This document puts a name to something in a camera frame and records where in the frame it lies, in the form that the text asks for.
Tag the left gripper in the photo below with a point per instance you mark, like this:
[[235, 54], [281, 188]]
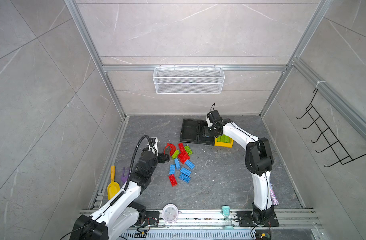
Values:
[[161, 159]]

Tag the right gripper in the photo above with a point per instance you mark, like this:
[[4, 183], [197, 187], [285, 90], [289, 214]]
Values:
[[217, 134]]

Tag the blue lego thin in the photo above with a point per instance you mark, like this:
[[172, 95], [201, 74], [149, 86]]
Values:
[[178, 165]]

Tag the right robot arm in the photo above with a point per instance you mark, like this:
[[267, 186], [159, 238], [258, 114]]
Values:
[[258, 160]]

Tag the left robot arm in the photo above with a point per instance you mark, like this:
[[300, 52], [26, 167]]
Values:
[[120, 212]]

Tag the right black storage bin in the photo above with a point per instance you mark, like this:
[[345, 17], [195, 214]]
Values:
[[202, 137]]

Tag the yellow storage bin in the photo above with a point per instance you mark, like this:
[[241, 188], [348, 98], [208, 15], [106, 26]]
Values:
[[224, 144]]

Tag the red arch lego piece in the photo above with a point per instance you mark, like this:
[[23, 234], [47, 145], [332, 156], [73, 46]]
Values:
[[170, 147]]

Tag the green lego beside arch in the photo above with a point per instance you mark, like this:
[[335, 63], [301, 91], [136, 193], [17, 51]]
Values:
[[175, 154]]

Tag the red lego brick lower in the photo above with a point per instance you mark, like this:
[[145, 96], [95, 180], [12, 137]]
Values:
[[173, 180]]

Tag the purple toy tool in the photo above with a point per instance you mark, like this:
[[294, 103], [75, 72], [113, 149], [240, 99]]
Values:
[[125, 174]]

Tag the red lego brick stack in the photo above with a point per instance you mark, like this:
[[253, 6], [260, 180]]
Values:
[[183, 156]]

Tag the yellow toy shovel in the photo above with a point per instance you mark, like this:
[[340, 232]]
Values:
[[113, 187]]

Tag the white round timer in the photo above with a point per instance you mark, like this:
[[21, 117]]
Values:
[[170, 213]]

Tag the teal hourglass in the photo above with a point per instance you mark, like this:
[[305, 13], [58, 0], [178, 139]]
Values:
[[227, 220]]

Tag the glittery purple roll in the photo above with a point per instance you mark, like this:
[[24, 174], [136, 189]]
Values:
[[273, 196]]

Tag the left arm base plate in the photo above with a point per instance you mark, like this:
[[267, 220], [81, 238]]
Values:
[[148, 219]]

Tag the white wire mesh basket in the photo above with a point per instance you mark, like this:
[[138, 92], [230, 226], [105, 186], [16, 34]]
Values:
[[188, 80]]

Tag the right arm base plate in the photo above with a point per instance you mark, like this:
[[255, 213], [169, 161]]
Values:
[[245, 219]]

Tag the black wire hook rack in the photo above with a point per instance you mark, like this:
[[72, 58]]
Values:
[[333, 143]]

